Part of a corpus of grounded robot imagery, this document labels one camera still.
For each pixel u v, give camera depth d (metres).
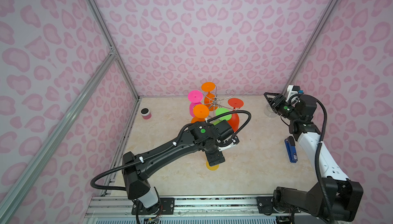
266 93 0.73
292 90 0.69
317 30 0.84
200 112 0.69
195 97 0.75
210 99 0.75
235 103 0.72
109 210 0.74
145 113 1.04
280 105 0.67
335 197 0.39
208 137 0.46
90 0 0.72
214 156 0.60
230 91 1.20
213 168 0.86
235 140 0.59
